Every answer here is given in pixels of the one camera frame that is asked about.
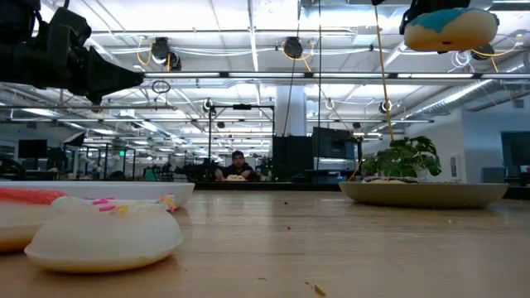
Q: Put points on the large chocolate drizzled donut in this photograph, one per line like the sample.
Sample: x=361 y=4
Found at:
x=389 y=180

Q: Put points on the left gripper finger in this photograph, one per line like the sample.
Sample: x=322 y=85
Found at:
x=107 y=78

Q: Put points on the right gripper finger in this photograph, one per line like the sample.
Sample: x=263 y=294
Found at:
x=408 y=18
x=439 y=4

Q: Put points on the black cabinet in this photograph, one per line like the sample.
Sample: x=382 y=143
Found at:
x=298 y=159

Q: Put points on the white round plate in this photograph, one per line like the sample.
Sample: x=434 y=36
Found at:
x=124 y=189

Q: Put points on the black metal rig frame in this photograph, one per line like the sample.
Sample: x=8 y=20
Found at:
x=269 y=186

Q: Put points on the person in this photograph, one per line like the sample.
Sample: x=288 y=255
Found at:
x=238 y=167

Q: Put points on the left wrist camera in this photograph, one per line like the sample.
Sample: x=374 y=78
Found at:
x=68 y=27

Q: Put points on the small white sprinkled donut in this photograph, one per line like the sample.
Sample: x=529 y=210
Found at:
x=103 y=240

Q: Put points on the grey round plate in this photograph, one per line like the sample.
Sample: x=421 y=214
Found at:
x=422 y=194

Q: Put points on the white square column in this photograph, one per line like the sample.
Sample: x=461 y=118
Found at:
x=290 y=111

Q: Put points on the small red donut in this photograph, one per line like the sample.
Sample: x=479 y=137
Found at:
x=16 y=223

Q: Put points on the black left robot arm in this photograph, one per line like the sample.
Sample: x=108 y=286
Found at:
x=8 y=62

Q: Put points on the black computer monitor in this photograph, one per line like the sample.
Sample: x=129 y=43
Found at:
x=32 y=149

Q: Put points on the green leafy plant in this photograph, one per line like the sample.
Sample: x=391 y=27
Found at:
x=403 y=159

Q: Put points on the large blue frosted donut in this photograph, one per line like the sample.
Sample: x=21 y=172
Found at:
x=455 y=33

